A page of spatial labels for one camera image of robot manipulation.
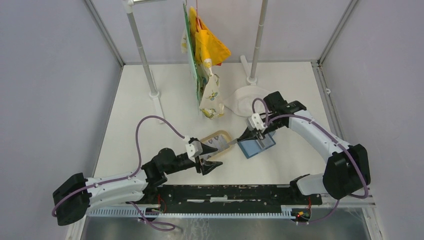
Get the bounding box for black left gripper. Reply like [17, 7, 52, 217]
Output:
[164, 141, 223, 175]

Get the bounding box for blue leather card holder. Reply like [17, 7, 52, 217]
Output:
[237, 131, 276, 159]

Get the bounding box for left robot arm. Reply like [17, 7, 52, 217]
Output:
[52, 140, 222, 226]

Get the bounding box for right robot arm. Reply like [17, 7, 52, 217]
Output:
[235, 91, 371, 204]

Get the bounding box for beige oval tray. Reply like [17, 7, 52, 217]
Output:
[199, 130, 233, 161]

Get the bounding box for white crumpled cloth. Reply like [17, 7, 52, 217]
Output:
[224, 85, 271, 117]

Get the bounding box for dinosaur print hanging cloth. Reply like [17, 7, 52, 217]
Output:
[181, 31, 225, 119]

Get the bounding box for right rack pole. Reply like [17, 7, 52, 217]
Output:
[239, 0, 269, 86]

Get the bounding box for rack pole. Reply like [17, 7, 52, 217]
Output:
[239, 0, 269, 86]
[121, 0, 165, 119]

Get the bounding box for light green hanging cloth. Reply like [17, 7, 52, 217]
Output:
[182, 0, 201, 112]

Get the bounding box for yellow hanging cloth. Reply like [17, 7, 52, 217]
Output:
[188, 6, 231, 69]

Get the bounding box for left rack pole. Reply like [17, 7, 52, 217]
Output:
[121, 0, 165, 119]

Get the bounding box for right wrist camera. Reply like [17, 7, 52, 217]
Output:
[246, 113, 266, 132]

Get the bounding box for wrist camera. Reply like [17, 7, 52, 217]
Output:
[246, 113, 266, 132]
[185, 140, 203, 159]

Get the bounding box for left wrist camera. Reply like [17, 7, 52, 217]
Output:
[185, 140, 203, 159]

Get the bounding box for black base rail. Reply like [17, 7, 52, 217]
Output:
[125, 184, 323, 215]

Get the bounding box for white slotted cable duct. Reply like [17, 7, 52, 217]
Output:
[86, 206, 312, 220]

